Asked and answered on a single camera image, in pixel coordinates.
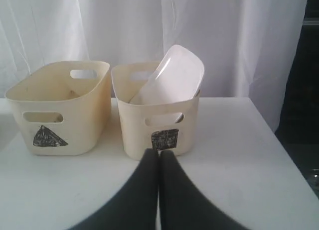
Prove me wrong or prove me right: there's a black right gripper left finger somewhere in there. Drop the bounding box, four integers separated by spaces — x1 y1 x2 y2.
72 149 159 230

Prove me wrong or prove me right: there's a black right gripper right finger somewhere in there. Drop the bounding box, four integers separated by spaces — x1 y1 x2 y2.
159 150 246 230

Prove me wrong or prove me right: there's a white square plate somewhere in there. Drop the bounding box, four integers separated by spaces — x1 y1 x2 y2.
129 45 205 107

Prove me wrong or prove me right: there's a cream bin with square mark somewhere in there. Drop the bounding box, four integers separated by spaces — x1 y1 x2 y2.
111 61 199 160

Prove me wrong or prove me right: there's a cream bin with triangle mark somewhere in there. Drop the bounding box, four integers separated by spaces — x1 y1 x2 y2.
5 61 111 156

